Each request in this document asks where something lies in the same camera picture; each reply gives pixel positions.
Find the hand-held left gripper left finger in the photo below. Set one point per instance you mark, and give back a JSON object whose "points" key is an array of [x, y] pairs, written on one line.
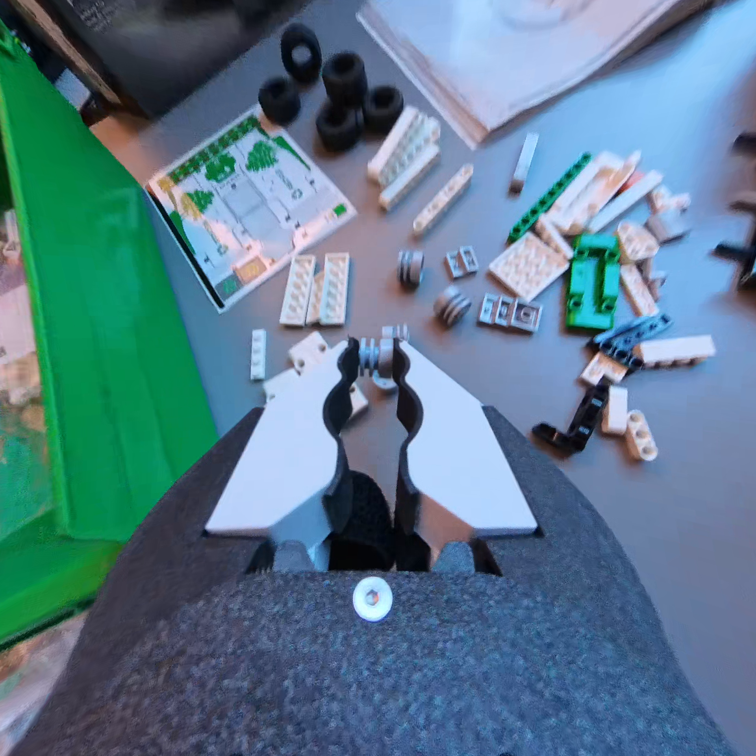
{"points": [[277, 449]]}

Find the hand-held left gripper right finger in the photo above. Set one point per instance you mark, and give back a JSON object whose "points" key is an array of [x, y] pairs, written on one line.
{"points": [[460, 455]]}

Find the grey lego wheel hub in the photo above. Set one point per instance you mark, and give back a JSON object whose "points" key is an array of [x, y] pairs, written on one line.
{"points": [[452, 306], [378, 357], [411, 270]]}

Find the narrow white lego plate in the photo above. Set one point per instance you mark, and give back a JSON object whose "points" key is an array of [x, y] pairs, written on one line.
{"points": [[258, 354]]}

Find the white lego brick with holes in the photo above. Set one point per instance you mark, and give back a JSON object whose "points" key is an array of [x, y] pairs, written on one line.
{"points": [[308, 352]]}

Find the black angled lego piece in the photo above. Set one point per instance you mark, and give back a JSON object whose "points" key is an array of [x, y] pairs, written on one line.
{"points": [[584, 416]]}

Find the row of grey lego plates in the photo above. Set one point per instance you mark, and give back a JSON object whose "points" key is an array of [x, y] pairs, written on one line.
{"points": [[509, 313]]}

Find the white studded lego plate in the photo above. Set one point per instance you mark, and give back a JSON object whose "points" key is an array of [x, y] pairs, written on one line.
{"points": [[297, 290], [335, 289]]}

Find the small white lego brick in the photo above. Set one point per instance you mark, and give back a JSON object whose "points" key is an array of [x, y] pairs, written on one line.
{"points": [[614, 409]]}

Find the small white lego beam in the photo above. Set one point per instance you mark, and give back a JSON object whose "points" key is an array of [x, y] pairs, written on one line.
{"points": [[641, 435]]}

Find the small grey lego plate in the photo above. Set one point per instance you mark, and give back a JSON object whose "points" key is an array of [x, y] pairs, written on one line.
{"points": [[461, 261]]}

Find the square white lego plate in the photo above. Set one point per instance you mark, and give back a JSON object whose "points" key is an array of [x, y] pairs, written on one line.
{"points": [[528, 266]]}

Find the blue lego liftarm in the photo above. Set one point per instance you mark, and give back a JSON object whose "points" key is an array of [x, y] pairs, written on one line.
{"points": [[632, 334]]}

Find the long white lego brick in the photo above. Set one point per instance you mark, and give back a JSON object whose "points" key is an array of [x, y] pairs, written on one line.
{"points": [[676, 351]]}

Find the lego sticker sheet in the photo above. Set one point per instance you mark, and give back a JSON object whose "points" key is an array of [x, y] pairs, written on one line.
{"points": [[248, 201]]}

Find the long green lego beam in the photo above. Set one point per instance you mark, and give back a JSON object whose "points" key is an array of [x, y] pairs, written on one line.
{"points": [[549, 198]]}

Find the short white lego beam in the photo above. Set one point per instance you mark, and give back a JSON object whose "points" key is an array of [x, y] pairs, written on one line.
{"points": [[524, 162]]}

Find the pile of white lego pieces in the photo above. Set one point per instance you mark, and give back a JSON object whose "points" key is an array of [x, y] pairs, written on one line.
{"points": [[620, 195]]}

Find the lego instruction booklet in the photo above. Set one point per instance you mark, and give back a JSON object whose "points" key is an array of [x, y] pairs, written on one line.
{"points": [[508, 53]]}

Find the black lego set box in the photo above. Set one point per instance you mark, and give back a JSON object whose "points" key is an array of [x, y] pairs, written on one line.
{"points": [[177, 47]]}

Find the green plastic bin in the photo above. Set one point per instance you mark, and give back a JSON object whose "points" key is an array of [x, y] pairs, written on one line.
{"points": [[100, 331]]}

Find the black rubber tire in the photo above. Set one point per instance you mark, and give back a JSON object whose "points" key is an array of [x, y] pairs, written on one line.
{"points": [[384, 109], [338, 127], [279, 100], [301, 52], [344, 77]]}

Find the green lego frame piece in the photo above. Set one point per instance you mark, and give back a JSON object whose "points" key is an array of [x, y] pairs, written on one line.
{"points": [[582, 283]]}

